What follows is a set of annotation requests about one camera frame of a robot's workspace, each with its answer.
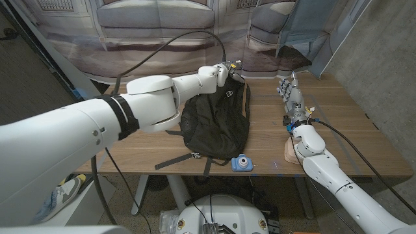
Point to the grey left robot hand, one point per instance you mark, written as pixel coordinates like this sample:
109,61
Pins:
234,67

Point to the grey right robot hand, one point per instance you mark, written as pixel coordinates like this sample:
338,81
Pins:
295,99

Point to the black backpack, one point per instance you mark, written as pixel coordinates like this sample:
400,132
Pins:
214,123

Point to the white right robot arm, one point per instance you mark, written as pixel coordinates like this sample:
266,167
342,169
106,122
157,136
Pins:
331,175

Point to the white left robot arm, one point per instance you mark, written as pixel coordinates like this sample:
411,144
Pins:
65,146

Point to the beige wooden block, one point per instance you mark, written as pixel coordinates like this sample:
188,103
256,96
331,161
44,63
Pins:
289,152

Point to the dark table leg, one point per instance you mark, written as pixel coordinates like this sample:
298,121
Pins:
304,198

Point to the printed sofa room backdrop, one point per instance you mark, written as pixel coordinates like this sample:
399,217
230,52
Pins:
130,39

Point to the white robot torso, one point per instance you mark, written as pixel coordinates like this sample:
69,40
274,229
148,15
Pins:
227,211

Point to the black round fan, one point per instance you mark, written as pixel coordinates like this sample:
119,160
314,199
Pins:
157,182

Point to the white table leg column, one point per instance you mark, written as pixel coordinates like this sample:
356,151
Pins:
178,195

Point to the grey table leg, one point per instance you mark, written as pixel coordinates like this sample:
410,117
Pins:
139,198

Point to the clear plastic bag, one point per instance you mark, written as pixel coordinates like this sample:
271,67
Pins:
167,222

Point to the white grey sneaker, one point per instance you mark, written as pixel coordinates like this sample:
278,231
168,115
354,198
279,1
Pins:
68,191

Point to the blue jeans leg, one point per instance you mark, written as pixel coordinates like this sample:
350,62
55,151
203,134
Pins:
44,211

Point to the white backdrop frame pole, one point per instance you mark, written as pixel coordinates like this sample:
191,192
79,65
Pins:
65,65
343,42

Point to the blue toy camera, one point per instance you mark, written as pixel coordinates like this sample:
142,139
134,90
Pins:
242,164

